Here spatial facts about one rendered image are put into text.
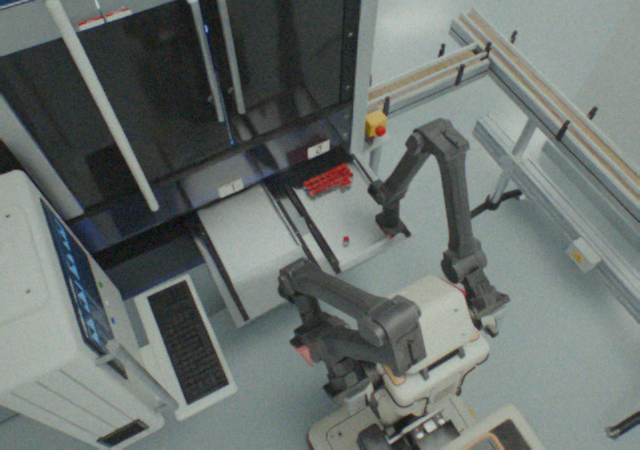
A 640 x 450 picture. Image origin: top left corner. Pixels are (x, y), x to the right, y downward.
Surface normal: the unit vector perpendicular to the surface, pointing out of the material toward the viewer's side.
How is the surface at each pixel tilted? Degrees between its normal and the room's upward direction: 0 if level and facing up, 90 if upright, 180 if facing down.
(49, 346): 0
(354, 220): 0
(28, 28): 90
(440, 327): 48
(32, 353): 0
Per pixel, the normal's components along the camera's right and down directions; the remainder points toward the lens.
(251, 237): 0.02, -0.52
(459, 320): 0.37, 0.20
